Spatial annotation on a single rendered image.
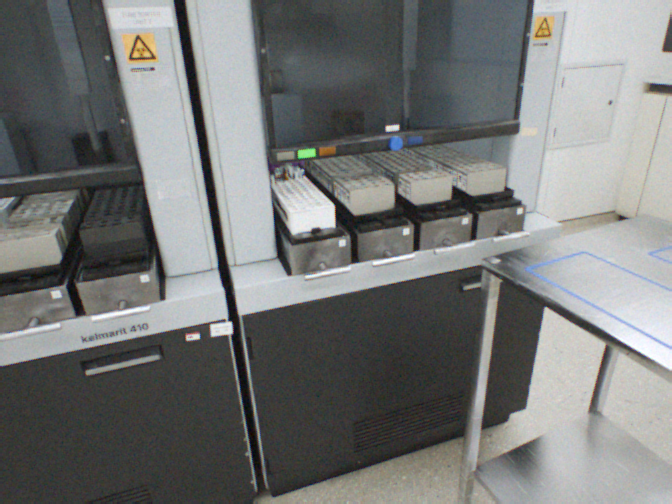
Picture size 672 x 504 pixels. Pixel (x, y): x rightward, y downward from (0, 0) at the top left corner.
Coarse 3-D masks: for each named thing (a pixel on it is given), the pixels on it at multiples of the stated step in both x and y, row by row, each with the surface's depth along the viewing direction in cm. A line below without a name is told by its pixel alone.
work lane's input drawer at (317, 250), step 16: (336, 224) 103; (288, 240) 99; (304, 240) 97; (320, 240) 98; (336, 240) 99; (288, 256) 99; (304, 256) 98; (320, 256) 99; (336, 256) 100; (304, 272) 99; (320, 272) 96; (336, 272) 97
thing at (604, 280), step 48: (576, 240) 90; (624, 240) 89; (528, 288) 75; (576, 288) 74; (624, 288) 73; (480, 336) 90; (624, 336) 62; (480, 384) 95; (576, 432) 115; (624, 432) 114; (480, 480) 105; (528, 480) 103; (576, 480) 103; (624, 480) 102
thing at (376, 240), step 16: (336, 208) 115; (352, 224) 105; (368, 224) 102; (384, 224) 102; (400, 224) 103; (352, 240) 104; (368, 240) 101; (384, 240) 103; (400, 240) 104; (368, 256) 103; (384, 256) 104; (400, 256) 101
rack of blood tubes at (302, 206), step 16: (288, 176) 121; (304, 176) 121; (288, 192) 109; (304, 192) 109; (320, 192) 108; (288, 208) 99; (304, 208) 100; (320, 208) 99; (288, 224) 101; (304, 224) 99; (320, 224) 100
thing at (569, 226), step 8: (584, 216) 287; (592, 216) 289; (600, 216) 291; (608, 216) 294; (616, 216) 296; (568, 224) 285; (576, 224) 287; (584, 224) 290; (592, 224) 292; (600, 224) 294; (568, 232) 287; (576, 232) 288
